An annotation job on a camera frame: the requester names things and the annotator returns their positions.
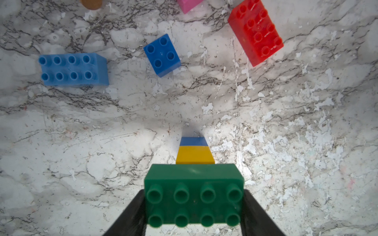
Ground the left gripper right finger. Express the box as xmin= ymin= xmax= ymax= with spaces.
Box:
xmin=240 ymin=189 xmax=285 ymax=236

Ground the green long lego brick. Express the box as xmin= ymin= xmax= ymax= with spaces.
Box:
xmin=144 ymin=164 xmax=244 ymax=228

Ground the pink small lego brick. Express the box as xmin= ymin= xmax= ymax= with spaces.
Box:
xmin=177 ymin=0 xmax=203 ymax=14

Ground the green toy rake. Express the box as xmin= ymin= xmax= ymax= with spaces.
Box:
xmin=80 ymin=0 xmax=102 ymax=10

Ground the red long lego brick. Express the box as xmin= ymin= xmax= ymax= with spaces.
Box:
xmin=228 ymin=0 xmax=284 ymax=66

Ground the light blue long lego brick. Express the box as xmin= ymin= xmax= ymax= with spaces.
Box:
xmin=38 ymin=53 xmax=109 ymax=87

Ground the yellow small lego brick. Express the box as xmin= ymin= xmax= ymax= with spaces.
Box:
xmin=176 ymin=146 xmax=215 ymax=164

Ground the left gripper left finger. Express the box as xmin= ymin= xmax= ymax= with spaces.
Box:
xmin=103 ymin=189 xmax=146 ymax=236

